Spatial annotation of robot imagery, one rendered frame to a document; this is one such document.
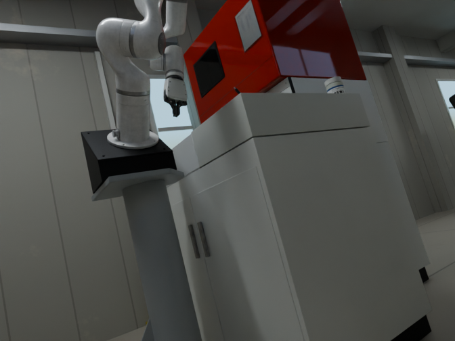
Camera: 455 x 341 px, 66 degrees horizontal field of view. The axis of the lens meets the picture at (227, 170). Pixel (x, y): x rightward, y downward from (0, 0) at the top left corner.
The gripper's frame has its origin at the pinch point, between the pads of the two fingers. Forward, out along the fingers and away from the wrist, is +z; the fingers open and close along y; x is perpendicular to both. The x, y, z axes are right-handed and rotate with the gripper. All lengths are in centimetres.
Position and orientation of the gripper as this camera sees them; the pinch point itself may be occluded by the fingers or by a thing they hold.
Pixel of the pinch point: (176, 111)
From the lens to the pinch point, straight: 157.7
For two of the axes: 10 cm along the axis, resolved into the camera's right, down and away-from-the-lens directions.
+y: -8.5, -0.8, -5.3
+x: 5.3, -2.7, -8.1
